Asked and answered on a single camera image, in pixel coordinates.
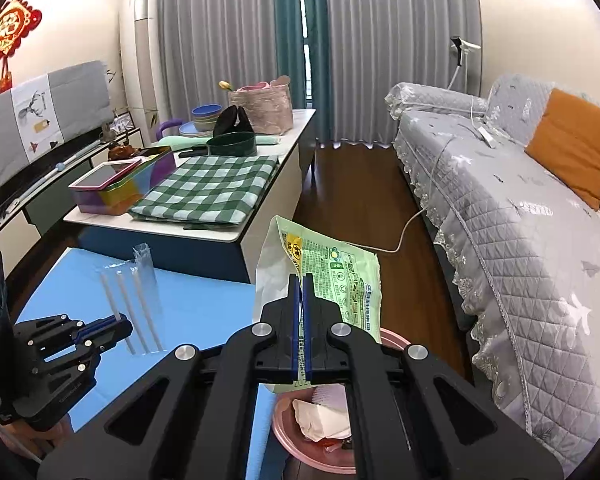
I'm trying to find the green wet wipes packet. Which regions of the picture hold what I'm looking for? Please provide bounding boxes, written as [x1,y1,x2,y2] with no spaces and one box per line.
[252,216,382,393]

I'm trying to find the clear straw packet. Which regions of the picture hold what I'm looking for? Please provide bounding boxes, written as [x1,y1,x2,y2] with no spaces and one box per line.
[98,243,166,356]

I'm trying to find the red plastic bag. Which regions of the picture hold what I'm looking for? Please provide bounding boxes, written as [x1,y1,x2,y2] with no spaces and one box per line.
[315,438,353,453]

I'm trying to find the white coffee table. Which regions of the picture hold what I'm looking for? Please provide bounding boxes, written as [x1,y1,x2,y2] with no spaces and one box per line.
[65,110,315,283]

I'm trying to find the white tissue paper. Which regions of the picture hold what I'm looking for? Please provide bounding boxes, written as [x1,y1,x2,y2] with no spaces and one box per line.
[292,384,352,442]

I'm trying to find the green checkered cloth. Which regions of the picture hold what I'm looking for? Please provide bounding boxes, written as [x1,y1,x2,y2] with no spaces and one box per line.
[129,155,278,226]

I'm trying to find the tv cabinet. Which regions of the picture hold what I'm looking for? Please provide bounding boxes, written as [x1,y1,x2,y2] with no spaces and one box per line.
[0,127,146,276]

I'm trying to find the pink plastic basin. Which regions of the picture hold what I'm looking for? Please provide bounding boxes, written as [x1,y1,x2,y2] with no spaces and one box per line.
[270,327,413,476]

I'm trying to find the black cap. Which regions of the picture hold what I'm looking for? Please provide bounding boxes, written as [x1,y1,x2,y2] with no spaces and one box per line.
[212,105,254,136]

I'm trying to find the pink lace basket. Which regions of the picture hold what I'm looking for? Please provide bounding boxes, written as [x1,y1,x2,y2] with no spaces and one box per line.
[228,75,294,136]

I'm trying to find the colourful storage box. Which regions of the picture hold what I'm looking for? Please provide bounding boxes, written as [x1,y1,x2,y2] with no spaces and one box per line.
[69,146,176,216]

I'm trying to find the stacked coloured bowls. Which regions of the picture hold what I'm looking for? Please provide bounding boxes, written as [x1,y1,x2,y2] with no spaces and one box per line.
[190,104,223,132]

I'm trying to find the grey quilted sofa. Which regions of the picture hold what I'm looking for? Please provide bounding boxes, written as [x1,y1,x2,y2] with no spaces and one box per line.
[386,75,600,479]

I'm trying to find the grey covered television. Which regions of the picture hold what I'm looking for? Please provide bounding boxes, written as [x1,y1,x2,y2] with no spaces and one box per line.
[0,61,114,186]

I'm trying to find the grey curtain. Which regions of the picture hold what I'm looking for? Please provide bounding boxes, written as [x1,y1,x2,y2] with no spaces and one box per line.
[158,0,482,145]

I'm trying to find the orange cushion near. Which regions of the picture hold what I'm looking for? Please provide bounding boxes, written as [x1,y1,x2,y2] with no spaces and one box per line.
[526,88,600,211]

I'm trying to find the white standing air conditioner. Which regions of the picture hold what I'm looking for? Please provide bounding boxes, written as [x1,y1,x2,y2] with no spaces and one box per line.
[119,0,171,145]

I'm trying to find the white charging cable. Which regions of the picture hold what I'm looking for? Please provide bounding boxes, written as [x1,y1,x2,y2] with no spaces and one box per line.
[349,96,502,255]

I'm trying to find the red wall decoration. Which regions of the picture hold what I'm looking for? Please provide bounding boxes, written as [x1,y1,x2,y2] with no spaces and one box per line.
[0,0,43,93]

